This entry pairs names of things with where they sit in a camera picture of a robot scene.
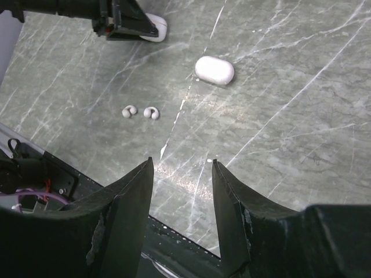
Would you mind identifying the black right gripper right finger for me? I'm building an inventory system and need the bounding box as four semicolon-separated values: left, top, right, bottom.
212;160;370;277

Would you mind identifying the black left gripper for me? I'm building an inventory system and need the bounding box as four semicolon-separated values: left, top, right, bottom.
1;0;159;41

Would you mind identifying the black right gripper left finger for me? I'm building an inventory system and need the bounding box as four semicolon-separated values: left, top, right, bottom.
1;159;154;277

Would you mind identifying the white square charging case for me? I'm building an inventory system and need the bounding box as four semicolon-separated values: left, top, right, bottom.
140;13;168;42

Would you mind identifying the white oval charging case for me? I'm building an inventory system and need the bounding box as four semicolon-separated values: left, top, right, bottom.
195;56;235;86

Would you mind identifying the white clip earbud right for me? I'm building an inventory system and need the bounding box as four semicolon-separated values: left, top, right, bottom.
143;107;159;120

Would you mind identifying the white clip earbud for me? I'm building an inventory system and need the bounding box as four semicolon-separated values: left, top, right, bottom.
122;105;137;118
143;107;159;120

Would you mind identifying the white clip earbud left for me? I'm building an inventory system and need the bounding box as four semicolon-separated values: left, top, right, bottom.
122;105;137;118

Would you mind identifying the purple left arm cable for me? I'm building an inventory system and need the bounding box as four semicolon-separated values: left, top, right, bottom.
0;188;69;214

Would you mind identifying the aluminium frame rail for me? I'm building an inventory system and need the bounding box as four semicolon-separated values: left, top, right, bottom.
1;123;45;158

